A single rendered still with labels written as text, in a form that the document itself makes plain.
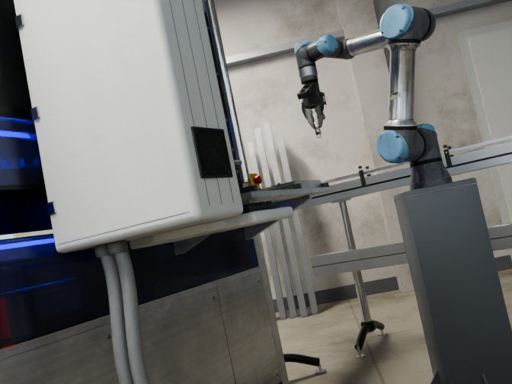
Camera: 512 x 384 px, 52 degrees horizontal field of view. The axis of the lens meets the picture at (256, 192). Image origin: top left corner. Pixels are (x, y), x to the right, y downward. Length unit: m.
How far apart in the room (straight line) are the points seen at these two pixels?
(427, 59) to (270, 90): 1.46
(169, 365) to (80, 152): 0.80
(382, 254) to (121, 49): 2.06
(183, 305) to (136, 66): 0.95
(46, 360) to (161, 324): 0.45
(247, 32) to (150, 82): 4.05
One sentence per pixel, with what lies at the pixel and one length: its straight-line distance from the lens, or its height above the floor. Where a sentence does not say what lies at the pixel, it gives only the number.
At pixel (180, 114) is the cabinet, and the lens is 1.14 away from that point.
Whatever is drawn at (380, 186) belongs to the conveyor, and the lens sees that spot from 2.91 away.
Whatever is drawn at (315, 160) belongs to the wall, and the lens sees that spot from 4.89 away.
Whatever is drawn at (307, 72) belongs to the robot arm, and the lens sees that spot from 2.20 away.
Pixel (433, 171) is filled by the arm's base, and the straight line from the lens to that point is 1.98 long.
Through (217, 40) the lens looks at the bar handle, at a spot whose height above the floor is 1.25.
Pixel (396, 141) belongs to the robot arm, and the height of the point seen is 0.96.
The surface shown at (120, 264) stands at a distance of 1.36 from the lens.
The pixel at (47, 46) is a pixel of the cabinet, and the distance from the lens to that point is 1.49.
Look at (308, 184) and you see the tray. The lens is 2.07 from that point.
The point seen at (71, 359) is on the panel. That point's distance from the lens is 1.54.
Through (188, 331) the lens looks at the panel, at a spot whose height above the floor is 0.46.
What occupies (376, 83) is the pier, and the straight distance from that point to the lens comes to 4.87.
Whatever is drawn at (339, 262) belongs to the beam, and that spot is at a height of 0.49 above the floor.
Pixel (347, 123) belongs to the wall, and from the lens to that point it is 4.95.
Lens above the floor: 0.75
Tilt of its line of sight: 4 degrees up
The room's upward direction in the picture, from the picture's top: 11 degrees counter-clockwise
